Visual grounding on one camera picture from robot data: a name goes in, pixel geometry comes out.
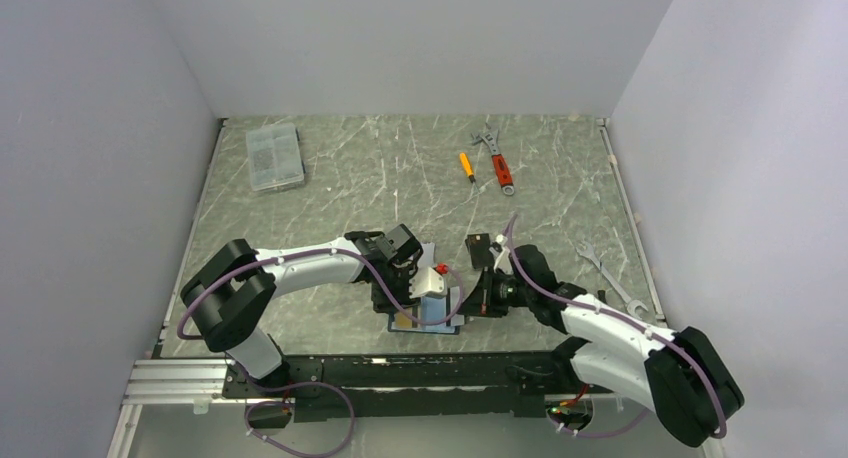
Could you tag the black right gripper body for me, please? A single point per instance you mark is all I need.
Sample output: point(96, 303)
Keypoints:
point(499, 292)

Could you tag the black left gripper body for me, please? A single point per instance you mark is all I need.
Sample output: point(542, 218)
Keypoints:
point(398, 282)

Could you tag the white credit card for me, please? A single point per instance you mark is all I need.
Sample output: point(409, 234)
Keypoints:
point(455, 302)

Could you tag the gold credit card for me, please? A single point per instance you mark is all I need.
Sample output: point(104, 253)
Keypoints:
point(400, 322)

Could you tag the blue leather card holder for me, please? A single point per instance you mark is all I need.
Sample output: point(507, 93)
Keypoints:
point(431, 310)

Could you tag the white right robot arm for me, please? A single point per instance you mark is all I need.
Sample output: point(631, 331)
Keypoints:
point(676, 375)

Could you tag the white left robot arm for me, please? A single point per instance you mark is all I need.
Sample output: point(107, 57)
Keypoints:
point(228, 296)

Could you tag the white card stack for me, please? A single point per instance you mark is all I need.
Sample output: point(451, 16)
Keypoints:
point(427, 258)

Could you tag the black card stack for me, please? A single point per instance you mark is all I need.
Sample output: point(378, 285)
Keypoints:
point(478, 246)

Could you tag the silver open-end wrench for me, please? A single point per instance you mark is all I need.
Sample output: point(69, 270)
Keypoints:
point(634, 307)

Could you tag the orange screwdriver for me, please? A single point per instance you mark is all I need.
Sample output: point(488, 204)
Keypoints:
point(468, 170)

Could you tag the red adjustable wrench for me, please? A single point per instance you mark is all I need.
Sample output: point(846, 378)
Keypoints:
point(490, 138)

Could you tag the clear plastic screw box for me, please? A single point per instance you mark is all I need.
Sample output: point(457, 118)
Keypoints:
point(274, 157)

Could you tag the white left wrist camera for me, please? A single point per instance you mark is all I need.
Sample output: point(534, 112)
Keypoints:
point(428, 282)

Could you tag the black base frame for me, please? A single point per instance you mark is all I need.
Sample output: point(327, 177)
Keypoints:
point(521, 384)

